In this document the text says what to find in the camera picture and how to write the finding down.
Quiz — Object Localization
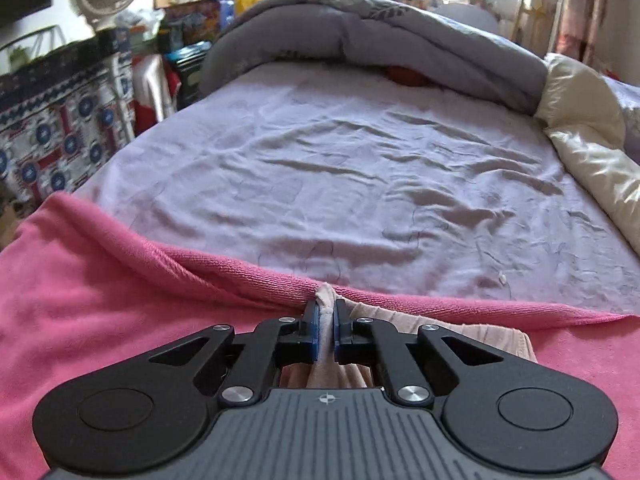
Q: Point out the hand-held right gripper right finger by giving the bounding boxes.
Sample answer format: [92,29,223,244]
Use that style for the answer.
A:
[333,300,505,406]

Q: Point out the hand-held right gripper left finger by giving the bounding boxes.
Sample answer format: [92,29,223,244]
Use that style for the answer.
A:
[149,300,322,406]

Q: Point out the beige pants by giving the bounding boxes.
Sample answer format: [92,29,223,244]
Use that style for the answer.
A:
[282,282,538,391]

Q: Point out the pink blanket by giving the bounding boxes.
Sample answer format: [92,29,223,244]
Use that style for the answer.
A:
[0,192,640,461]

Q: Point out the white red cloth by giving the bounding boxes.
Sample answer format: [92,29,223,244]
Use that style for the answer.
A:
[132,52,178,136]

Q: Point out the grey duvet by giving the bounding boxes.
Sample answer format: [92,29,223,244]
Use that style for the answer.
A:
[200,0,548,116]

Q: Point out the blue red printed cloth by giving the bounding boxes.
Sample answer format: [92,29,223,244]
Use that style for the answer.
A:
[0,27,136,201]

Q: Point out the cream pillow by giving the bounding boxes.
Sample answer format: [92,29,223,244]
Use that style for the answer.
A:
[532,52,640,256]

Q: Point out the pile of colourful toy boxes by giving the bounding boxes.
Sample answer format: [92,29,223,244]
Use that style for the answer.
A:
[157,0,236,108]

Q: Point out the pale grey cushion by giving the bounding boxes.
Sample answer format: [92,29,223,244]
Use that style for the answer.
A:
[440,2,501,36]

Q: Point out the lavender patterned quilt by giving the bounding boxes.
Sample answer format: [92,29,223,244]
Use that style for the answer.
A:
[600,75,640,151]

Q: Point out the pink floral curtain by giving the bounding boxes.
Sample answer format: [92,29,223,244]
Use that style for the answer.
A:
[555,0,618,68]

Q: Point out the wooden frame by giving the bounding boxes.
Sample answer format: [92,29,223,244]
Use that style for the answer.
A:
[510,0,533,45]

